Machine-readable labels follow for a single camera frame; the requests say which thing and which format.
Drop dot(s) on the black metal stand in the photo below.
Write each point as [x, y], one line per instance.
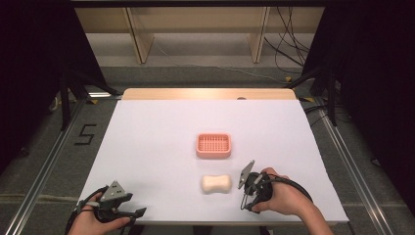
[70, 94]
[326, 91]

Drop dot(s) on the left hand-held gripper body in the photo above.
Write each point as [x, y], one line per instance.
[112, 196]

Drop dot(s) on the person's left hand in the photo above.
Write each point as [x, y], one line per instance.
[91, 223]

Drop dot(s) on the light wooden shelf unit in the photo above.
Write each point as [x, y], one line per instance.
[199, 23]

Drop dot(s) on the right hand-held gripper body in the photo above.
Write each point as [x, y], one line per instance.
[256, 187]

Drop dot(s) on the person's right hand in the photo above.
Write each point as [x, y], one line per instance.
[287, 196]

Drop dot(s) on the pink soap dish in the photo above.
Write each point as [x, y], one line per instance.
[213, 146]

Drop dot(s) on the aluminium floor rail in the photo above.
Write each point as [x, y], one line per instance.
[42, 169]
[355, 169]

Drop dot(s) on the cream soap bar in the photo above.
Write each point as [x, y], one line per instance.
[216, 183]

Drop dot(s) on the white table cover sheet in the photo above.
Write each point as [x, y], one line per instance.
[156, 156]

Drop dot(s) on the dark curtain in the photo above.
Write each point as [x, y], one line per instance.
[375, 91]
[32, 81]

